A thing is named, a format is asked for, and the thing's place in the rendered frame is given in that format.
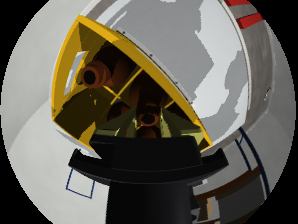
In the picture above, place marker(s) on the brown glass bottle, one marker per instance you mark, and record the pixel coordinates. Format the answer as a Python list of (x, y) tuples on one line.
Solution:
[(148, 132)]

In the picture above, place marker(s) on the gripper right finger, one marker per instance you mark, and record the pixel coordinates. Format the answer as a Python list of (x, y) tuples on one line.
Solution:
[(178, 126)]

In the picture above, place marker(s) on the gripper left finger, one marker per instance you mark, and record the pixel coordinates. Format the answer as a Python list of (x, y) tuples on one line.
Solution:
[(119, 125)]

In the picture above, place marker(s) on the yellow crate with cross dividers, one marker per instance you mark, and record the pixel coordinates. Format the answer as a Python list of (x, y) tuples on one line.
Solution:
[(81, 110)]

